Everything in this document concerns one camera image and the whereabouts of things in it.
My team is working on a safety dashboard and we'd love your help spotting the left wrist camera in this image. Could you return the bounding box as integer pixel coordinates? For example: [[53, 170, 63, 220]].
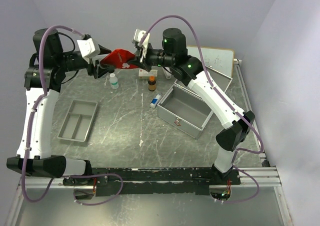
[[77, 34, 101, 64]]

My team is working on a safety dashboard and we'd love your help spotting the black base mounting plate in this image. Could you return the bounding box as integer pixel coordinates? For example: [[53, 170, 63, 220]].
[[62, 167, 241, 197]]

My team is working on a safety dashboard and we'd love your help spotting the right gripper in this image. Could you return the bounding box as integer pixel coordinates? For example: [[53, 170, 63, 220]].
[[126, 43, 175, 72]]

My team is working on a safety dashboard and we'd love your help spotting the grey plastic divided tray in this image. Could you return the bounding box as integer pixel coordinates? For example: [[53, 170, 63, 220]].
[[57, 100, 98, 143]]

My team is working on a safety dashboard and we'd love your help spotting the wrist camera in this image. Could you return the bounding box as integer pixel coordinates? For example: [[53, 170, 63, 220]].
[[77, 34, 101, 64], [132, 28, 150, 52]]

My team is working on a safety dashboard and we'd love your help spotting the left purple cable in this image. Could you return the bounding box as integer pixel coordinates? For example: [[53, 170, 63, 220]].
[[20, 24, 124, 206]]

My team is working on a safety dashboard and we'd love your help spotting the brown medicine bottle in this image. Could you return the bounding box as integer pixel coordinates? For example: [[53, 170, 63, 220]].
[[148, 76, 156, 91]]

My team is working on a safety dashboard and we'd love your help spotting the small whiteboard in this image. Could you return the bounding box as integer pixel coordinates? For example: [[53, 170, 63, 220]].
[[201, 47, 235, 77]]

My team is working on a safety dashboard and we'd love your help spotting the red first aid kit pouch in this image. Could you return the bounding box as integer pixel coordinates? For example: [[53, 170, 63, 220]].
[[100, 49, 138, 69]]

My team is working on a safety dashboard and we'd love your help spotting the grey metal case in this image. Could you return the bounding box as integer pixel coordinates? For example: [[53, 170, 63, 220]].
[[156, 65, 234, 140]]

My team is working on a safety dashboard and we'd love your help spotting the aluminium frame rail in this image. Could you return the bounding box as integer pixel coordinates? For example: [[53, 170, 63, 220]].
[[17, 167, 282, 189]]

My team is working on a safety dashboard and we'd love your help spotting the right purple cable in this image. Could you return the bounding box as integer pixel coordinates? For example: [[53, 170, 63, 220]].
[[138, 14, 265, 204]]

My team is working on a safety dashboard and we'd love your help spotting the purple cable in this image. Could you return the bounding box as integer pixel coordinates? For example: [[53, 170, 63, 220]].
[[138, 14, 265, 204], [20, 24, 124, 206]]

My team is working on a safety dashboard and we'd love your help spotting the white red medicine box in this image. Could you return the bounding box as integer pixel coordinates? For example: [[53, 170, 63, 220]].
[[138, 69, 158, 79]]

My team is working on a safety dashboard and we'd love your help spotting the white blue tube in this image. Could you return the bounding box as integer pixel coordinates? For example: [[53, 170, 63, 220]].
[[150, 94, 162, 108]]

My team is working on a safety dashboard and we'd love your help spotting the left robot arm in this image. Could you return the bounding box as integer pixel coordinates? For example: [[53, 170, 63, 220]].
[[6, 28, 111, 186]]

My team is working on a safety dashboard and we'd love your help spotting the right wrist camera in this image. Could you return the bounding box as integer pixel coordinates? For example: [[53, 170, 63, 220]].
[[132, 28, 150, 52]]

